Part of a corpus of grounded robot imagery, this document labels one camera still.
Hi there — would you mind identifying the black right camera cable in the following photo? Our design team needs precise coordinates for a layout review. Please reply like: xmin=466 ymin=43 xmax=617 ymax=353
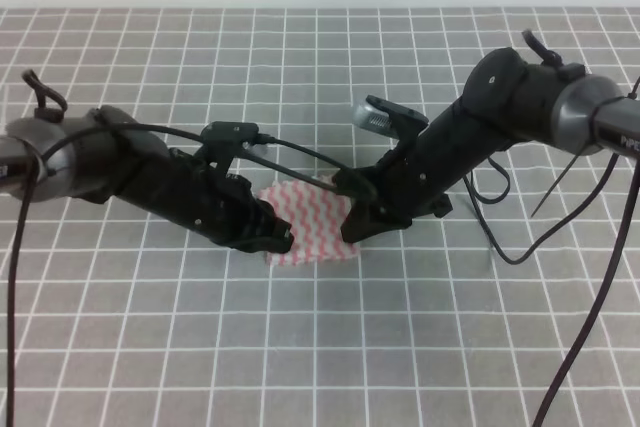
xmin=462 ymin=76 xmax=640 ymax=427

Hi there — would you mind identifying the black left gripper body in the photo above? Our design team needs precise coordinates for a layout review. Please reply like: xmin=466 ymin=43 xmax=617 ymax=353
xmin=124 ymin=149 xmax=265 ymax=247

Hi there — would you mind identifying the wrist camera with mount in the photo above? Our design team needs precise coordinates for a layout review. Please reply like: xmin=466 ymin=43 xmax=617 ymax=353
xmin=195 ymin=121 xmax=269 ymax=176
xmin=353 ymin=95 xmax=429 ymax=160

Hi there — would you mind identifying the grey checked tablecloth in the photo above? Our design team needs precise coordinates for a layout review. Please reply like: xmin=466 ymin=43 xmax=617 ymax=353
xmin=1 ymin=7 xmax=639 ymax=426

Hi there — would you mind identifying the pink striped towel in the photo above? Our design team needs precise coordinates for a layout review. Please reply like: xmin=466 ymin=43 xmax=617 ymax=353
xmin=258 ymin=180 xmax=359 ymax=267

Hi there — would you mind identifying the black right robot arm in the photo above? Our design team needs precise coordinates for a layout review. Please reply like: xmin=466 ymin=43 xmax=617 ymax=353
xmin=341 ymin=30 xmax=639 ymax=243

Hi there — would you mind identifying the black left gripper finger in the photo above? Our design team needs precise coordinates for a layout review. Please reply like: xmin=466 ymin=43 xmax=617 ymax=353
xmin=234 ymin=199 xmax=294 ymax=254

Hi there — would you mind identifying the black camera cable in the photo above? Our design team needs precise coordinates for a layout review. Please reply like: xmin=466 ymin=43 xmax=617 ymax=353
xmin=0 ymin=121 xmax=376 ymax=427
xmin=462 ymin=76 xmax=640 ymax=427

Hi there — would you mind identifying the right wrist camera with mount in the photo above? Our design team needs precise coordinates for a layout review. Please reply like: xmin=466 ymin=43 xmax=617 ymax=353
xmin=353 ymin=95 xmax=429 ymax=160

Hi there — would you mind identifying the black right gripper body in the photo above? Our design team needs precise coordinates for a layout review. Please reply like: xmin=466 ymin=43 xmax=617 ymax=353
xmin=370 ymin=136 xmax=453 ymax=227

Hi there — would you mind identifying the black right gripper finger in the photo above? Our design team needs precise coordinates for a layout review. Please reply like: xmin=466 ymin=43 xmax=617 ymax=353
xmin=340 ymin=200 xmax=400 ymax=243
xmin=332 ymin=169 xmax=383 ymax=200

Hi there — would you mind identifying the black left camera cable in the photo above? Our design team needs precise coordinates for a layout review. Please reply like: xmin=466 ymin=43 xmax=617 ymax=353
xmin=0 ymin=121 xmax=376 ymax=427

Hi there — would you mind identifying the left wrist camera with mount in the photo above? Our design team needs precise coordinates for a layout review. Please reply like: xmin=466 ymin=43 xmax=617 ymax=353
xmin=195 ymin=121 xmax=269 ymax=176

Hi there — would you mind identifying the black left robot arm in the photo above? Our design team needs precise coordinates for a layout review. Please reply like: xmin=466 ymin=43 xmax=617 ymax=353
xmin=1 ymin=69 xmax=294 ymax=253

